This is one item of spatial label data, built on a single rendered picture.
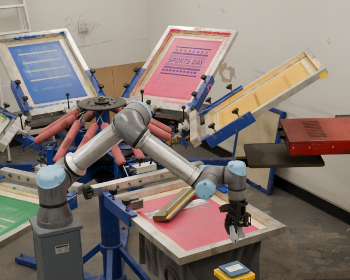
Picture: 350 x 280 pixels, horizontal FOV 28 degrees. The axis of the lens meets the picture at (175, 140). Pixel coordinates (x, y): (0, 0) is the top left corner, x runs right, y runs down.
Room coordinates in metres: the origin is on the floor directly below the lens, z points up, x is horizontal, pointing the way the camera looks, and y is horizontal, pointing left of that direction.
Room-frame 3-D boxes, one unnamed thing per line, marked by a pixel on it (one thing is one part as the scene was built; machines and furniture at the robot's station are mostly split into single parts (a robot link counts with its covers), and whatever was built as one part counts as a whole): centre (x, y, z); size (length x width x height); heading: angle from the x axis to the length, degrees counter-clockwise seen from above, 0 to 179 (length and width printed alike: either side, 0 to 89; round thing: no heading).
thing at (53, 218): (2.67, 0.51, 1.25); 0.15 x 0.15 x 0.10
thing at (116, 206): (3.26, 0.29, 0.98); 0.30 x 0.05 x 0.07; 29
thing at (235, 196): (2.62, -0.25, 1.32); 0.08 x 0.08 x 0.05
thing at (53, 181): (2.67, 0.51, 1.37); 0.13 x 0.12 x 0.14; 166
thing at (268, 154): (4.10, -0.23, 0.91); 1.34 x 0.40 x 0.08; 89
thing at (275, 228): (3.19, -0.07, 0.97); 0.79 x 0.58 x 0.04; 29
